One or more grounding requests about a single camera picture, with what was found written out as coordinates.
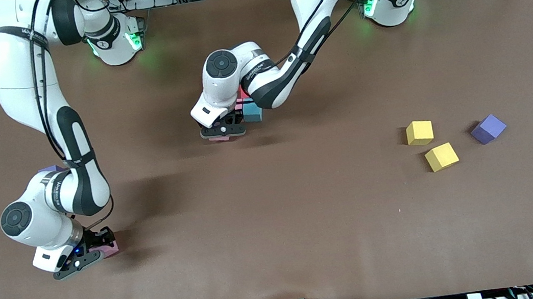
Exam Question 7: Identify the light blue foam cube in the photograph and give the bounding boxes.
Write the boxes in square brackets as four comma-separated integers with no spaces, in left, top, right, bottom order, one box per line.
[241,96,264,123]

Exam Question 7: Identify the purple foam cube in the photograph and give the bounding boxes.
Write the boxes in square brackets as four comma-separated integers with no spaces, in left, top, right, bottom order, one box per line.
[468,112,509,146]
[37,164,66,175]

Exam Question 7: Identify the yellow foam cube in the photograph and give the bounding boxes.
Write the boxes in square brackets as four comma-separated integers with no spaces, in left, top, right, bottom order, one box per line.
[423,141,461,173]
[405,118,435,148]

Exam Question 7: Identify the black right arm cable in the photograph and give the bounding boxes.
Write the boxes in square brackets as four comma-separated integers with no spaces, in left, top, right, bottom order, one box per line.
[80,195,117,231]

